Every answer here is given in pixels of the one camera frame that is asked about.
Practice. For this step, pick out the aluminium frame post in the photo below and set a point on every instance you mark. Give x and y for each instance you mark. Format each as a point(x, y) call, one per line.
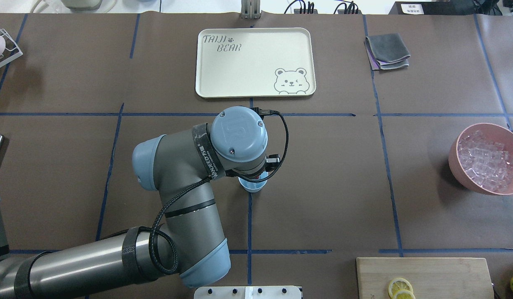
point(250, 9)

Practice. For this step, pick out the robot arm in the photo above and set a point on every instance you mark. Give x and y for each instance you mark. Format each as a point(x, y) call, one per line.
point(185, 238)

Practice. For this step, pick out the white cup rack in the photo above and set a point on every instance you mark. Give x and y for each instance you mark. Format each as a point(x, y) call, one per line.
point(9, 48)

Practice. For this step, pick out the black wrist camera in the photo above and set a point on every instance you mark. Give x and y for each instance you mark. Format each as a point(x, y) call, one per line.
point(272, 162)

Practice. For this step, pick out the wooden cutting board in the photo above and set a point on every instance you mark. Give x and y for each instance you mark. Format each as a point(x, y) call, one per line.
point(431, 278)

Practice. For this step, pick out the lemon slices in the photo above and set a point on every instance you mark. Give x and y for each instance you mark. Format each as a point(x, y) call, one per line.
point(400, 288)

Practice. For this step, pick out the light blue cup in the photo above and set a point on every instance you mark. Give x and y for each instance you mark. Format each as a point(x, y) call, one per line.
point(252, 187)

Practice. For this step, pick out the black box with label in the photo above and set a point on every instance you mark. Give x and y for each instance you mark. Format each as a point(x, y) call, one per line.
point(412, 8)

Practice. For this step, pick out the pink bowl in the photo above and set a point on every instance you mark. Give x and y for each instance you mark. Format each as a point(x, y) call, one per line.
point(491, 131)

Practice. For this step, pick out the white post base plate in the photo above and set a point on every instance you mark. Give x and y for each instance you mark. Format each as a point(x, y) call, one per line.
point(249, 292)

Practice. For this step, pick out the ice cubes in bowl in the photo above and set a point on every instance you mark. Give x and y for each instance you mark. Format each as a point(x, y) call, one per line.
point(487, 162)

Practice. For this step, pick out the grey folded cloth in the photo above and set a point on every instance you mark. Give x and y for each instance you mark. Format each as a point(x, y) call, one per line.
point(387, 52)

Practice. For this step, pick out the cream bear tray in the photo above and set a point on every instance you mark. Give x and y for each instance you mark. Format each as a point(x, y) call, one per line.
point(254, 62)

